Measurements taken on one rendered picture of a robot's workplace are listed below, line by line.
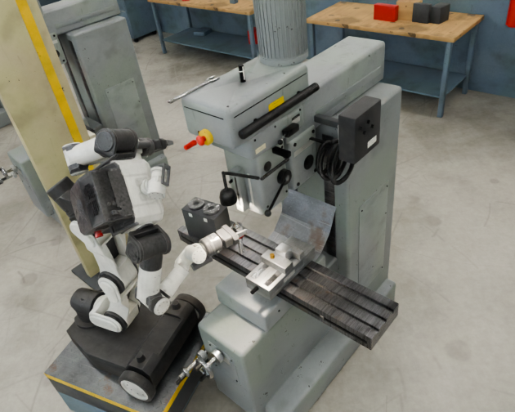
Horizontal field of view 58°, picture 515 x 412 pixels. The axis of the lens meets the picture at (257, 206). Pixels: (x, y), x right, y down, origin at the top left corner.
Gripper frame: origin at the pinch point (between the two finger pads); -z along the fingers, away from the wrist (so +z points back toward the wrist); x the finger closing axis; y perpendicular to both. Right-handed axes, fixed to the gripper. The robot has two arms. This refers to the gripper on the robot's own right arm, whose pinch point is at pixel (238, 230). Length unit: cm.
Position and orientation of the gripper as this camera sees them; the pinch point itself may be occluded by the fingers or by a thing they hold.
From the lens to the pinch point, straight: 213.7
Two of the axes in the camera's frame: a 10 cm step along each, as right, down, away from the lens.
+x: -5.6, -4.5, 6.9
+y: 1.2, 7.8, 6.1
